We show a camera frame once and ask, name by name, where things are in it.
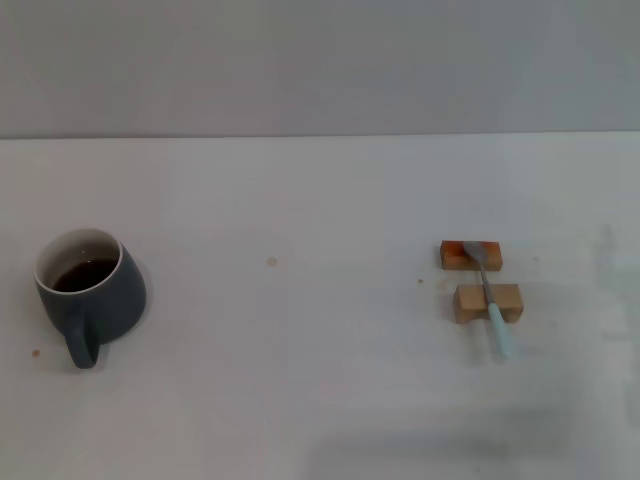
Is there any pale notched wooden block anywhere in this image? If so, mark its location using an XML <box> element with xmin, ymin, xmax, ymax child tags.
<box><xmin>453</xmin><ymin>283</ymin><xmax>525</xmax><ymax>325</ymax></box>

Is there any spoon with light blue handle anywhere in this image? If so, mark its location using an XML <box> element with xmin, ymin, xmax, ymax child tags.
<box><xmin>462</xmin><ymin>240</ymin><xmax>515</xmax><ymax>359</ymax></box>

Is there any dark coffee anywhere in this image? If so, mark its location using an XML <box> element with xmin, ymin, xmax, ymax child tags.
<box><xmin>52</xmin><ymin>257</ymin><xmax>117</xmax><ymax>294</ymax></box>

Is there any dark grey ceramic cup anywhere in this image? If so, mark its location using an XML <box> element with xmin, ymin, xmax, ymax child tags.
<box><xmin>33</xmin><ymin>227</ymin><xmax>148</xmax><ymax>370</ymax></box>

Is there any orange stained wooden block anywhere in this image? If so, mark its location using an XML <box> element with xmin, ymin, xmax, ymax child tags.
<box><xmin>440</xmin><ymin>240</ymin><xmax>503</xmax><ymax>272</ymax></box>

